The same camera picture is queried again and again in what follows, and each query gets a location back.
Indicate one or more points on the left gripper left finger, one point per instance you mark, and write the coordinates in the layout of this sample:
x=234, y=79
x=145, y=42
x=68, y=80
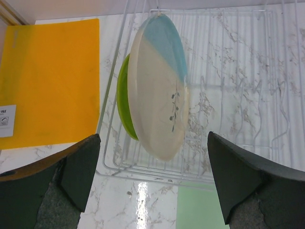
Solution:
x=50, y=193

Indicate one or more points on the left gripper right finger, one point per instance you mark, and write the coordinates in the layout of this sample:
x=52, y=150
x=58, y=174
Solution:
x=254, y=192

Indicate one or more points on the green plate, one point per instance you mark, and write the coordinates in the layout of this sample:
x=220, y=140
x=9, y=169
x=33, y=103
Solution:
x=122, y=99

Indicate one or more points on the cream and blue plate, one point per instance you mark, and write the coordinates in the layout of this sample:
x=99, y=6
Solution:
x=158, y=93

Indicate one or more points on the light green cutting mat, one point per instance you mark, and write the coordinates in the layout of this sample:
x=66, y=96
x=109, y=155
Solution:
x=199, y=208

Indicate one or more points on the orange file folder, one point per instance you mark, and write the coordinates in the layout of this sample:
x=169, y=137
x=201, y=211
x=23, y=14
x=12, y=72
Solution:
x=51, y=73

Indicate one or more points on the white wire dish rack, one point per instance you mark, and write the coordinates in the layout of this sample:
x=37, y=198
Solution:
x=246, y=81

